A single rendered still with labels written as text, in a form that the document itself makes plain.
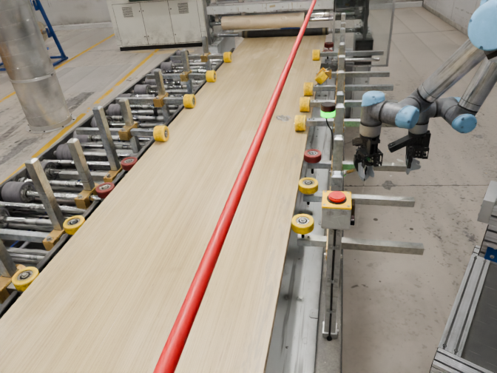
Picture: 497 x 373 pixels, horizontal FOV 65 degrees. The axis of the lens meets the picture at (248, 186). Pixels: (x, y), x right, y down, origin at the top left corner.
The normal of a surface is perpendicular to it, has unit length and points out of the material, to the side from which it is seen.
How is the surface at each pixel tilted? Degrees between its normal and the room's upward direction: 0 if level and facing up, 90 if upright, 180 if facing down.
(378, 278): 0
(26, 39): 90
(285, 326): 0
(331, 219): 90
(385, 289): 0
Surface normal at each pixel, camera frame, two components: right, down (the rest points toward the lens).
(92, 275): -0.08, -0.83
